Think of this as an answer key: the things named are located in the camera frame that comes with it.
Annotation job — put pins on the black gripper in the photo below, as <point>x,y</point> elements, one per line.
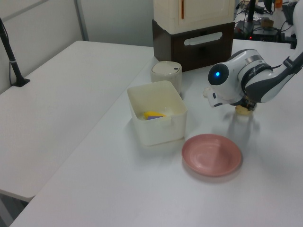
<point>248,100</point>

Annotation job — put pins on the toy bread with orange topping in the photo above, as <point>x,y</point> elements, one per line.
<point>242,110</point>

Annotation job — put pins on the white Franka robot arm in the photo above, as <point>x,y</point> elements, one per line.
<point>236,71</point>

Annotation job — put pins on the pink plate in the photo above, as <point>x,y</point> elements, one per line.
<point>210,154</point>

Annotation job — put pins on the white crumpled shell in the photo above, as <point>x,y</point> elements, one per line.
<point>206,92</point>

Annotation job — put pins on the black device with red light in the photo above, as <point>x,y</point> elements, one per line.
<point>264,35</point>

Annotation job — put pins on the small cardboard box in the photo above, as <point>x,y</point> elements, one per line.
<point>267,23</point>

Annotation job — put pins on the black stand with base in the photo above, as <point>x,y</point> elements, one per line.
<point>250,14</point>

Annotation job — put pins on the cream mini trash can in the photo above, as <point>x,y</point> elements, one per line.
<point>165,71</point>

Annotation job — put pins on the cream square plastic bin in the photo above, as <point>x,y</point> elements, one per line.
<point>157,128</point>

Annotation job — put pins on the yellow and purple toy block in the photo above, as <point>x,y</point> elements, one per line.
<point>154,115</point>

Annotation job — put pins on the black keyboard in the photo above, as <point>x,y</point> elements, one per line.
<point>287,11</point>

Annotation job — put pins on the cream plastic storage cabinet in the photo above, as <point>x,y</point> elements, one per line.
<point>194,11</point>

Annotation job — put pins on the black pole with table clamp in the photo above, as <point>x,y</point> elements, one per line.
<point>14,66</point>

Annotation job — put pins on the black clamp mount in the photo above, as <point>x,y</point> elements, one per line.
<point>293,40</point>

